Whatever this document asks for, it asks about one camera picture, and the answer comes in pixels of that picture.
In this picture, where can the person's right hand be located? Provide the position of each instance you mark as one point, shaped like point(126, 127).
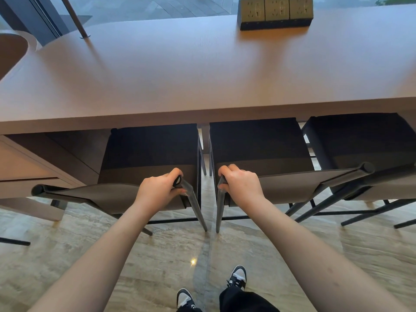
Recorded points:
point(243, 186)

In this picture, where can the black white sneaker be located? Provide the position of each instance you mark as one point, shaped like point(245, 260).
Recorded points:
point(238, 276)
point(184, 299)

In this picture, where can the beige drawer cabinet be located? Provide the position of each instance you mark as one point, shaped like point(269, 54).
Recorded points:
point(26, 165)

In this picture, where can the black white left sneaker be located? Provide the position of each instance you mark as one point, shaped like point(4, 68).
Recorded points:
point(184, 299)

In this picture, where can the black grey high chair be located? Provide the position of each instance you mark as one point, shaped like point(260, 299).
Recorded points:
point(357, 139)
point(292, 188)
point(97, 194)

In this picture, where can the black white right sneaker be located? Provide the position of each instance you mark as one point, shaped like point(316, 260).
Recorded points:
point(238, 276)

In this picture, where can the black metal furniture leg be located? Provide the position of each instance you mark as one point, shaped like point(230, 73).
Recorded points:
point(14, 241)

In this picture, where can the person's left forearm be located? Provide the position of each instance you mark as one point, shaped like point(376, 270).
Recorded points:
point(97, 266)

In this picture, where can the person's left thumb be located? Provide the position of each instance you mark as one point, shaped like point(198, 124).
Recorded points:
point(179, 192)

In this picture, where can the person's left hand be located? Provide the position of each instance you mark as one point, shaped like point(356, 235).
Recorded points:
point(156, 190)

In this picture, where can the brown curved seat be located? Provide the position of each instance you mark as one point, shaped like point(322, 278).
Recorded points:
point(11, 51)

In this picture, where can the black brass power socket block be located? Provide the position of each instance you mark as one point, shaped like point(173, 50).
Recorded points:
point(274, 12)

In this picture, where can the slanted metal pole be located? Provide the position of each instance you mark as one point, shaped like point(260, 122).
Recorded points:
point(74, 17)

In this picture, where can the dark window frame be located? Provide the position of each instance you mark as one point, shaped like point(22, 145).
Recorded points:
point(39, 16)

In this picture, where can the black trousers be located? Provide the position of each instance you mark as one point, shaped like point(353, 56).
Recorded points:
point(242, 301)

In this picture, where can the person's right thumb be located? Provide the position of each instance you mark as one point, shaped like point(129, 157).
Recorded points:
point(227, 188)

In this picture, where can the person's right forearm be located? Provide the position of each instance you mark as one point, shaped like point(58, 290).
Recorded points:
point(308, 256)

